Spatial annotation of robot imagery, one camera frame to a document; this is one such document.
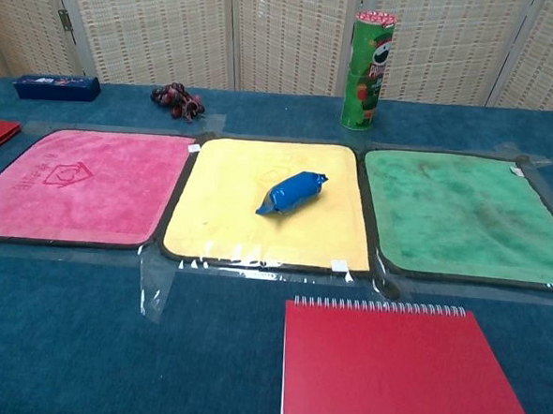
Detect blue foil snack packet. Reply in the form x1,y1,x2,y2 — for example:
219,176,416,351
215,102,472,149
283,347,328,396
254,168,330,220

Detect yellow microfiber cloth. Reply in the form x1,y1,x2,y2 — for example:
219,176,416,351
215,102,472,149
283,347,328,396
161,133,379,274

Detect clear tape strip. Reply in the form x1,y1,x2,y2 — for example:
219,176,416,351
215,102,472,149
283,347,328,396
135,244,181,325
494,140,553,172
368,259,404,301

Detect green Pringles can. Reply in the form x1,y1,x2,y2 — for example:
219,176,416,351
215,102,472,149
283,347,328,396
339,7,396,133

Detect beige woven folding screen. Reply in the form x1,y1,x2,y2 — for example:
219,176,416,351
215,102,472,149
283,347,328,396
0,0,553,117

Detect green microfiber cloth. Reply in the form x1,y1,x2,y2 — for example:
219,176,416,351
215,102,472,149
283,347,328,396
354,147,553,293

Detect pink microfiber cloth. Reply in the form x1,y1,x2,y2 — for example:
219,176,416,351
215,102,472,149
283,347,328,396
0,125,197,254

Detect red spiral notebook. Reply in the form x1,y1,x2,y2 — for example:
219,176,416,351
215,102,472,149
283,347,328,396
278,294,553,414

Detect dark blue rectangular box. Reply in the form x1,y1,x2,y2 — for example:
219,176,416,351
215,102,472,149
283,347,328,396
11,71,102,105

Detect blue carpet table cover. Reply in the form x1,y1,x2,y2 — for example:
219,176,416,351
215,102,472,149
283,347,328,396
0,75,553,414

